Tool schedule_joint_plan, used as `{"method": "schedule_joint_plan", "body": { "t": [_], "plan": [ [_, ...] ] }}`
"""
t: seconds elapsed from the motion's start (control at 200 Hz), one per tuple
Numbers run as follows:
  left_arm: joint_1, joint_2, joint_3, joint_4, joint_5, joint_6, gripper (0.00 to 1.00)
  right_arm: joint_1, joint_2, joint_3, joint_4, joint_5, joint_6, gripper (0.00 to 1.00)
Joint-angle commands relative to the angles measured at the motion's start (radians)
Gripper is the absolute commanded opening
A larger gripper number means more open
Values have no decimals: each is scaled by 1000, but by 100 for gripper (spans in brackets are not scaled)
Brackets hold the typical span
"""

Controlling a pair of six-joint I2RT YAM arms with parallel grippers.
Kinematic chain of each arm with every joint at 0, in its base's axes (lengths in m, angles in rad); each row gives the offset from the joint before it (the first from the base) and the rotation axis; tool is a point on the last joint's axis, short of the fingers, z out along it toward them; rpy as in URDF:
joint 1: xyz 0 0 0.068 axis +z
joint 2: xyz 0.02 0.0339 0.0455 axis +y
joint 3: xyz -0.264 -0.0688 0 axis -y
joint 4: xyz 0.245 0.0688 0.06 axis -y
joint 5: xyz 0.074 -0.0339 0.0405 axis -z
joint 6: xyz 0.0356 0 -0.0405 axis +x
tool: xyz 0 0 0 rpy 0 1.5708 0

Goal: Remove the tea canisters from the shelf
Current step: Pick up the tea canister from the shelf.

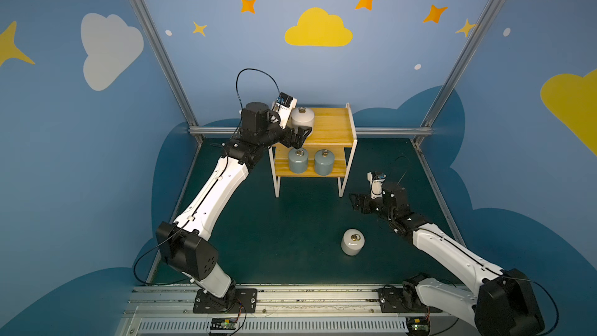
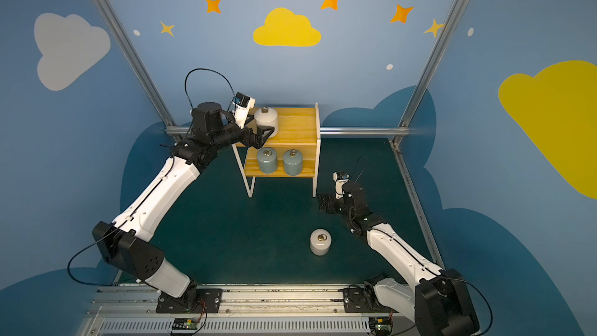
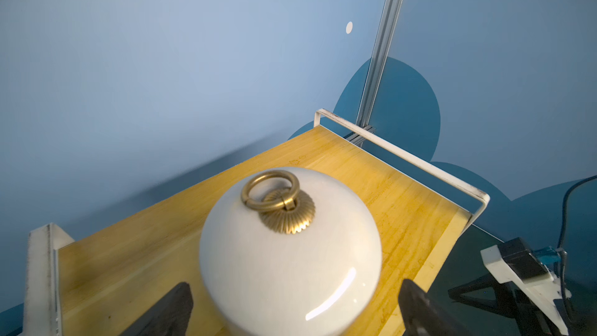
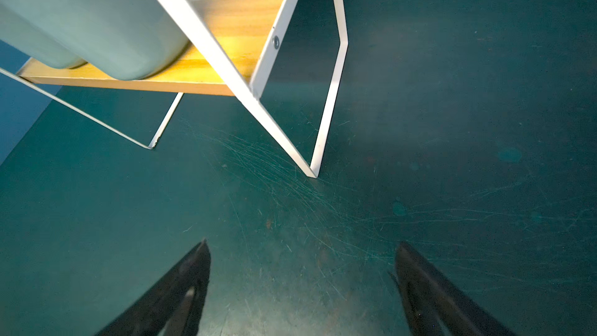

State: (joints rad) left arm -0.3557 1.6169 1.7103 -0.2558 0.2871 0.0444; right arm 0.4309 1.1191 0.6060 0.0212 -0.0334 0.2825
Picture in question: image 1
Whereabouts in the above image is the right controller board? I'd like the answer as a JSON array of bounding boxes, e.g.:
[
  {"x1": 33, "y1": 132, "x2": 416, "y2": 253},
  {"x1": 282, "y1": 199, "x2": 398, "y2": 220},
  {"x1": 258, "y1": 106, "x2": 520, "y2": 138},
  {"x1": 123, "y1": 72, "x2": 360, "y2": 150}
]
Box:
[{"x1": 406, "y1": 317, "x2": 431, "y2": 336}]

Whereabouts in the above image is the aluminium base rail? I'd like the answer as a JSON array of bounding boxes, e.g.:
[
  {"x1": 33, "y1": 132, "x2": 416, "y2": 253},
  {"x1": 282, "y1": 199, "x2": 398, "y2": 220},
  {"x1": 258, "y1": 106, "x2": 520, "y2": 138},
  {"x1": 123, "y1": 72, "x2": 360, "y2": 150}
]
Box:
[{"x1": 115, "y1": 284, "x2": 478, "y2": 335}]

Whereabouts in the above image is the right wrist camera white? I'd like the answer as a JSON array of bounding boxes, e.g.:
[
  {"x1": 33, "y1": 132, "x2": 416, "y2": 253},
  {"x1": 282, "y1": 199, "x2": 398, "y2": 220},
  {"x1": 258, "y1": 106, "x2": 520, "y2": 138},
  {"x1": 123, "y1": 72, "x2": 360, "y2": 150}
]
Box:
[{"x1": 367, "y1": 172, "x2": 386, "y2": 199}]

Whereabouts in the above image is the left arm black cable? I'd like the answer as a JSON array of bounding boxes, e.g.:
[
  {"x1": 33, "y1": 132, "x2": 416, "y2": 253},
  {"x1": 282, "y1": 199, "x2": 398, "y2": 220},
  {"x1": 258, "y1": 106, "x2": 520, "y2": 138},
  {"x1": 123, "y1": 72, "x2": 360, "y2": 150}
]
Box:
[{"x1": 235, "y1": 68, "x2": 281, "y2": 113}]

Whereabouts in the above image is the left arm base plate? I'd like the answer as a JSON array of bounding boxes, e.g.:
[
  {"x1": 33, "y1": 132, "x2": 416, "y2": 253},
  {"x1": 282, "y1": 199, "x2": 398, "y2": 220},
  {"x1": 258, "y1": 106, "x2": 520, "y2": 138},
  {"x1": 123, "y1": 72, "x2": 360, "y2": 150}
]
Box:
[{"x1": 192, "y1": 288, "x2": 258, "y2": 314}]

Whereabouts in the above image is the rear aluminium frame bar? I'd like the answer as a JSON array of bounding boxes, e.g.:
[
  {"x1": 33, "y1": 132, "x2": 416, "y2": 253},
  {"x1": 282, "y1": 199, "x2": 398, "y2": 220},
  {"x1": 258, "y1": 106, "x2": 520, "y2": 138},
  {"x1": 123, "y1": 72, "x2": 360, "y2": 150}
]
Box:
[{"x1": 188, "y1": 126, "x2": 433, "y2": 137}]

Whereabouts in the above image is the left controller board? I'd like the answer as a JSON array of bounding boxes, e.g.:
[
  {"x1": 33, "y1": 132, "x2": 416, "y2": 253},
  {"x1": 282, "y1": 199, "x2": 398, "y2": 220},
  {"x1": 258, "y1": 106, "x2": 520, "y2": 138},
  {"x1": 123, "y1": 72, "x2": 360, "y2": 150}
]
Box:
[{"x1": 208, "y1": 318, "x2": 237, "y2": 335}]

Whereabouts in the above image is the controller board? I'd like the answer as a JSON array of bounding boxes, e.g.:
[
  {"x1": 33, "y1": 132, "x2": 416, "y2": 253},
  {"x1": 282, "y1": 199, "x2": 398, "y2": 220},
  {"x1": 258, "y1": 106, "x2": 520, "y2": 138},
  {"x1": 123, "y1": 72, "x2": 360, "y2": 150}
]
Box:
[
  {"x1": 208, "y1": 318, "x2": 237, "y2": 335},
  {"x1": 406, "y1": 317, "x2": 431, "y2": 336}
]

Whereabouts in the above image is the left aluminium frame post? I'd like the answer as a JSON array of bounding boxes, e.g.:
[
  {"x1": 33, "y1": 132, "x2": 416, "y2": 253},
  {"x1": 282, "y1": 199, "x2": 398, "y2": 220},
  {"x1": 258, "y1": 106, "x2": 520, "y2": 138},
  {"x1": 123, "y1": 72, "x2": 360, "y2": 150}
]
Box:
[{"x1": 109, "y1": 0, "x2": 205, "y2": 144}]

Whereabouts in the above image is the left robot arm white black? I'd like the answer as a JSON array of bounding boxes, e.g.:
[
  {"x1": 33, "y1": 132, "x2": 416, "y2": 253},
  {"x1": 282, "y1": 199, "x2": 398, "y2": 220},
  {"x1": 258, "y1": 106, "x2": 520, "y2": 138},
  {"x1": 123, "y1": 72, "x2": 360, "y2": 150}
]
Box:
[{"x1": 156, "y1": 93, "x2": 312, "y2": 300}]

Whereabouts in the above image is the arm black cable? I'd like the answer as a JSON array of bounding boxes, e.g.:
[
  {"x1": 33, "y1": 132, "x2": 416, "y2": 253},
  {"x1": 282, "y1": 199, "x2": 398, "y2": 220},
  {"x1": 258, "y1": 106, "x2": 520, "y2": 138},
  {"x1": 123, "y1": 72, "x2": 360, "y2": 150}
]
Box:
[
  {"x1": 235, "y1": 68, "x2": 281, "y2": 113},
  {"x1": 512, "y1": 277, "x2": 561, "y2": 336}
]

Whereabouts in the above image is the white tea canister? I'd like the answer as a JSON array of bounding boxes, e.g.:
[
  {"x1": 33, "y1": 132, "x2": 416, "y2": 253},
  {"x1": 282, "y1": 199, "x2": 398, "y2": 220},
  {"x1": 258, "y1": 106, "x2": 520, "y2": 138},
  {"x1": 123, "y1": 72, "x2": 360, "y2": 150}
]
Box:
[
  {"x1": 290, "y1": 107, "x2": 315, "y2": 131},
  {"x1": 340, "y1": 229, "x2": 365, "y2": 256}
]

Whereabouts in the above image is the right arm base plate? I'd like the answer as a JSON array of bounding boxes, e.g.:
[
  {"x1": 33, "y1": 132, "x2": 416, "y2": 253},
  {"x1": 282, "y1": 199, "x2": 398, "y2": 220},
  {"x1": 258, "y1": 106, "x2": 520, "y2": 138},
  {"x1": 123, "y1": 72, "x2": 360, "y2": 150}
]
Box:
[{"x1": 377, "y1": 285, "x2": 442, "y2": 314}]

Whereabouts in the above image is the aluminium frame post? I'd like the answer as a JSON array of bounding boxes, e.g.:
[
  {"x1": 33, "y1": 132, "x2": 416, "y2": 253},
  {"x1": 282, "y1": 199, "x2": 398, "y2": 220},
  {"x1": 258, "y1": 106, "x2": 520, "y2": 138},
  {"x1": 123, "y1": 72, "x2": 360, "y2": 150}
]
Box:
[
  {"x1": 413, "y1": 0, "x2": 525, "y2": 146},
  {"x1": 109, "y1": 0, "x2": 205, "y2": 144}
]

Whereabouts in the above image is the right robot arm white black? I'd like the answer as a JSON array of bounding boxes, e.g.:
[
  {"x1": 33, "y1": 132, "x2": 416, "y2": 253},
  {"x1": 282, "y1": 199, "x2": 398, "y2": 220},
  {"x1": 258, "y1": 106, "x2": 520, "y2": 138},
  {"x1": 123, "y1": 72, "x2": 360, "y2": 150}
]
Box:
[{"x1": 349, "y1": 182, "x2": 545, "y2": 335}]

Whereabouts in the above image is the right aluminium frame post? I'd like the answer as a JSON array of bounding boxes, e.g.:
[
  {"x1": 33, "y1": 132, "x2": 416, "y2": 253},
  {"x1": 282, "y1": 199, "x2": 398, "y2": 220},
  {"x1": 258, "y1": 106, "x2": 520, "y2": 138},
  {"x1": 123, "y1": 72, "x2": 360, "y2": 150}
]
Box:
[{"x1": 413, "y1": 0, "x2": 525, "y2": 146}]

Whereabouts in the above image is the wooden two-tier shelf white frame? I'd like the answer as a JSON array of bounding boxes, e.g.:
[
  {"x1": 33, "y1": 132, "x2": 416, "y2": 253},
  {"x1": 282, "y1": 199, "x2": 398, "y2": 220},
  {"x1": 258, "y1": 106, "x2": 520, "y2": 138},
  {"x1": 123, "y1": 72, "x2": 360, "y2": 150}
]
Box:
[{"x1": 269, "y1": 104, "x2": 358, "y2": 197}]

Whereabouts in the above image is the grey-blue tea canister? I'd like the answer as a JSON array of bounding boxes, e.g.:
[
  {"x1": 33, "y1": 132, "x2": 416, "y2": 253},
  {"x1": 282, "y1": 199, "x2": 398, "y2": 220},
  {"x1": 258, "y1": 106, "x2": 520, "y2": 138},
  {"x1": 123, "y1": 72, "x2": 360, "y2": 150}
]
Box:
[
  {"x1": 314, "y1": 149, "x2": 335, "y2": 177},
  {"x1": 288, "y1": 148, "x2": 309, "y2": 174}
]

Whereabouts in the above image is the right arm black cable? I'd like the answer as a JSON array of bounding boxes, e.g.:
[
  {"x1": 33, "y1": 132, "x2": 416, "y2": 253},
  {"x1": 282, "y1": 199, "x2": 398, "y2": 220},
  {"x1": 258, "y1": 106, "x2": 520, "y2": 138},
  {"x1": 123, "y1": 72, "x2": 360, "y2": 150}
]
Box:
[{"x1": 512, "y1": 277, "x2": 561, "y2": 336}]

